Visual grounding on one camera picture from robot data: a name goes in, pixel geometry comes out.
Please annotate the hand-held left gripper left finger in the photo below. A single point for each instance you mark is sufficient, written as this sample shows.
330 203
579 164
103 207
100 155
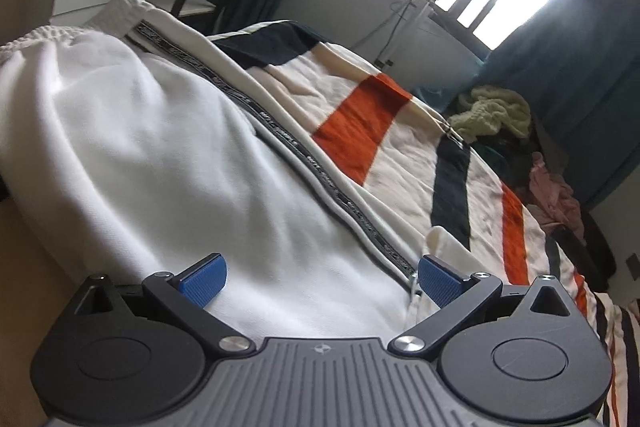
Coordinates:
205 278

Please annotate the dark wall outlet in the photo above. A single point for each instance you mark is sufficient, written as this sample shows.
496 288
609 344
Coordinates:
633 264

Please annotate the pink garment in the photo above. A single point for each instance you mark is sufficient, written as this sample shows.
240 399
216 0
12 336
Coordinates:
550 187

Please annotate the white pants with patterned stripe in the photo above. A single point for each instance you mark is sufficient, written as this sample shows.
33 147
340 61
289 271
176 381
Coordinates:
175 147

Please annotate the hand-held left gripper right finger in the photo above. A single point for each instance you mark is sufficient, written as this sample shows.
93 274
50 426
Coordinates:
440 281

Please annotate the striped cream orange black blanket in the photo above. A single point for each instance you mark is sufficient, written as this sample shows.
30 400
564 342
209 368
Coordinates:
395 167

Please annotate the pale yellow knit garment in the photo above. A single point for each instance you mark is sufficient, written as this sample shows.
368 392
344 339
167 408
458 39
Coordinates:
490 112

